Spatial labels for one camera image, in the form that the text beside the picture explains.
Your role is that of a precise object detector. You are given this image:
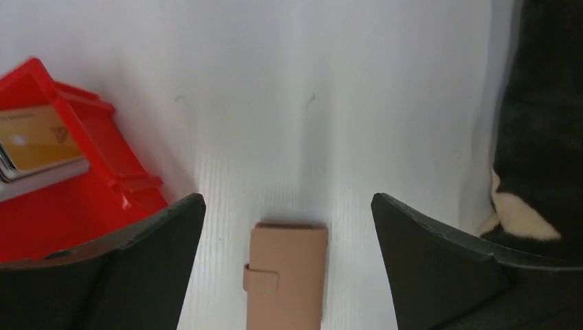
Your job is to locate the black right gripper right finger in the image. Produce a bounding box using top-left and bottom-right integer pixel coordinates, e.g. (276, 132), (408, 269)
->
(371, 193), (582, 329)

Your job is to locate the red plastic bin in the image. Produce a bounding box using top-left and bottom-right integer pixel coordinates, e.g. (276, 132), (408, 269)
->
(1, 57), (167, 263)

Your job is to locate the tan leather card holder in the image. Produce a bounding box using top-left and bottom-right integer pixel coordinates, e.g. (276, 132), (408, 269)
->
(243, 221), (329, 330)

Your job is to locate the black floral blanket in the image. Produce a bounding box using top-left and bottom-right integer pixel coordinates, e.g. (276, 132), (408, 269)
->
(478, 1), (582, 262)

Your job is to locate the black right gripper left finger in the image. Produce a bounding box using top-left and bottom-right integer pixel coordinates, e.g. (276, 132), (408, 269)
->
(1, 193), (206, 329)

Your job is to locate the stack of credit cards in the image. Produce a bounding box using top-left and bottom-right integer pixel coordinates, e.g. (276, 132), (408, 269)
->
(1, 104), (90, 201)

